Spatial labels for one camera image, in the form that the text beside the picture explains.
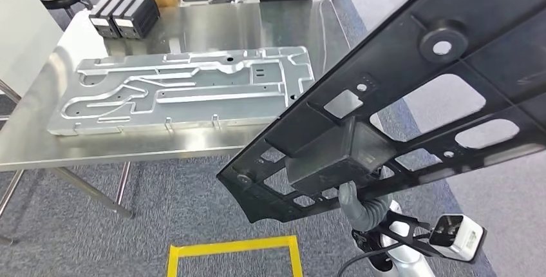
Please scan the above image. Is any steel workbench table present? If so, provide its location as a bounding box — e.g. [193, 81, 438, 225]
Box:
[0, 0, 370, 246]

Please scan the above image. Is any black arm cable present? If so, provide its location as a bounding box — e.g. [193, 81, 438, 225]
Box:
[337, 240, 428, 277]

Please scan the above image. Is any black ribbed box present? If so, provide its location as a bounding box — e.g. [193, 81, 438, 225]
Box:
[112, 0, 161, 40]
[88, 0, 129, 39]

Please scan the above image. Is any stamped silver metal plate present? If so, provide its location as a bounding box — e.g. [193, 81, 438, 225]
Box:
[46, 46, 315, 137]

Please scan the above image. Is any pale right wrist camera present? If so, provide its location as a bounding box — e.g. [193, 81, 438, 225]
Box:
[428, 214, 487, 264]

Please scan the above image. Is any yellow floor tape square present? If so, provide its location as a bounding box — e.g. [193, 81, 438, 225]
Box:
[167, 235, 304, 277]

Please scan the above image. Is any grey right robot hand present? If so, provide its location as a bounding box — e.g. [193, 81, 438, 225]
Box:
[338, 181, 361, 218]

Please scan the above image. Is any black plastic plate part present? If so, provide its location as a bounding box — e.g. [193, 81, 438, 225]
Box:
[216, 0, 546, 225]

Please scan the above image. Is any white cabinet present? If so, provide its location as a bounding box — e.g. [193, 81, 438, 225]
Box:
[0, 0, 64, 97]

